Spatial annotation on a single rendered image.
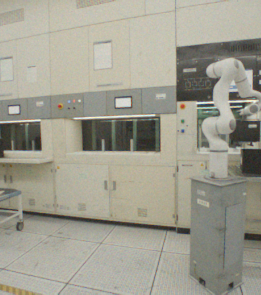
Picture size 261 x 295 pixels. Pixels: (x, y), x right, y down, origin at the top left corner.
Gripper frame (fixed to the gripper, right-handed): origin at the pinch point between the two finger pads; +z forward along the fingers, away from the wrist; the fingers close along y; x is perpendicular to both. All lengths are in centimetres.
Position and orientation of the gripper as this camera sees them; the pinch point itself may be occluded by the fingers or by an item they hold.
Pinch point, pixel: (244, 112)
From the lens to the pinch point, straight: 212.7
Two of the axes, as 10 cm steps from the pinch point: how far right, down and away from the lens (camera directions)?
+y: 9.6, 0.2, -2.9
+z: 2.9, -0.8, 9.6
